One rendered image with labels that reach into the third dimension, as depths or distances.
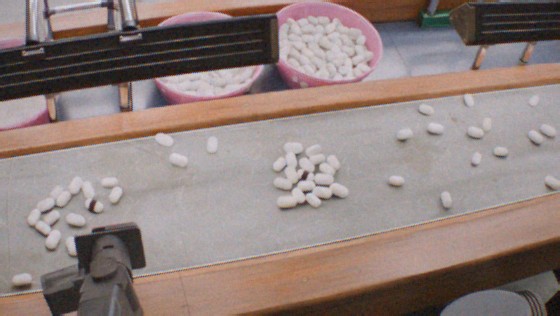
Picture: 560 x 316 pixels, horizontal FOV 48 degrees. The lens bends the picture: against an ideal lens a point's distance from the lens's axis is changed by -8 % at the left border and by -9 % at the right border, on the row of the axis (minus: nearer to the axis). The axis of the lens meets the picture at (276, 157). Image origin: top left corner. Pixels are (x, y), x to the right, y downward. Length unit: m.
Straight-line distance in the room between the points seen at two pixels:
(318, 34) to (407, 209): 0.49
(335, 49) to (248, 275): 0.63
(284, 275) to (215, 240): 0.14
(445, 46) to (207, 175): 0.78
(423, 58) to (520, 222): 0.55
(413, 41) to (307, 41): 0.32
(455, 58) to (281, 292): 0.87
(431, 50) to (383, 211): 0.58
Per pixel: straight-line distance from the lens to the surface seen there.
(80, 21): 1.56
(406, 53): 1.72
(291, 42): 1.55
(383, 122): 1.44
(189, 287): 1.14
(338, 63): 1.53
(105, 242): 0.96
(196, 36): 1.02
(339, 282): 1.18
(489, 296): 0.56
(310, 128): 1.39
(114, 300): 0.78
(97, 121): 1.35
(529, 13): 1.28
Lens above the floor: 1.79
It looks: 52 degrees down
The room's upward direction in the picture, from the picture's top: 12 degrees clockwise
